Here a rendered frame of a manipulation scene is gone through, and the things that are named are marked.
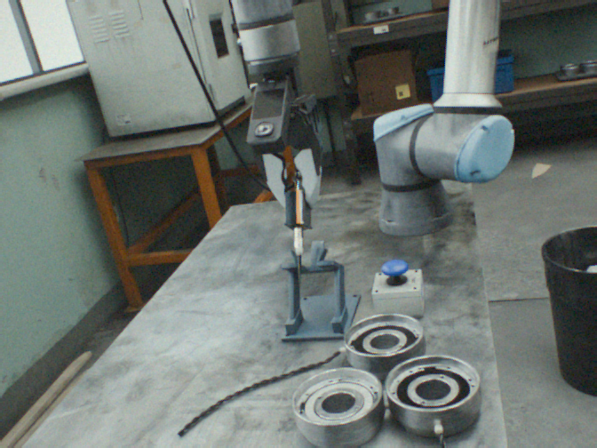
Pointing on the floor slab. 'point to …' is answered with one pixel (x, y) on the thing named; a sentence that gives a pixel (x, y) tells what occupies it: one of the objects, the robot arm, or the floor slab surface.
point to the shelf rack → (551, 88)
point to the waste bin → (574, 303)
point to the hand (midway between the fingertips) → (298, 203)
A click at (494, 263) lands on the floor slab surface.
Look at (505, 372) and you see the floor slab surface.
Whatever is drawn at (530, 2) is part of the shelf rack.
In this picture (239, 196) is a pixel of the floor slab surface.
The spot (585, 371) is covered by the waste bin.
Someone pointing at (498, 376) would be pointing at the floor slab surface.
